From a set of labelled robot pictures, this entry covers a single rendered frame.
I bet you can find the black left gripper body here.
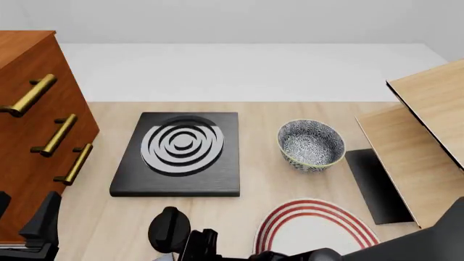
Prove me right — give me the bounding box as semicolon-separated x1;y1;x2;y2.
0;240;60;261

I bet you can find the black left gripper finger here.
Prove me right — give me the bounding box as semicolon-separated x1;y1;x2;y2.
0;191;12;220
18;190;62;247

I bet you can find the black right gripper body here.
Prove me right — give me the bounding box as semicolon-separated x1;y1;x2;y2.
179;228;223;261

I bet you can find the patterned blue-white bowl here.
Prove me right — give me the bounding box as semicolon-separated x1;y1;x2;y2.
277;118;346;173

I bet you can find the round black stove knob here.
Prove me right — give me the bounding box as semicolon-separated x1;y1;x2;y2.
147;206;192;254

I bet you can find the flat black stove plate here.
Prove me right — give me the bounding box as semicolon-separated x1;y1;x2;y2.
109;111;241;198

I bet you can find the white plate with red rings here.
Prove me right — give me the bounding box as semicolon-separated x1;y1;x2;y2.
254;197;381;257

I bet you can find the red-brown wooden cabinet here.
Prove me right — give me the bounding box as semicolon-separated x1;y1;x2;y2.
0;30;101;243

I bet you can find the pale wood black-lined cabinet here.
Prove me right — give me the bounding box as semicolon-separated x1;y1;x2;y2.
344;58;464;229

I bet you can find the long brass drawer handle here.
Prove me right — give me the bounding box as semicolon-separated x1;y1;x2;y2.
0;73;59;118

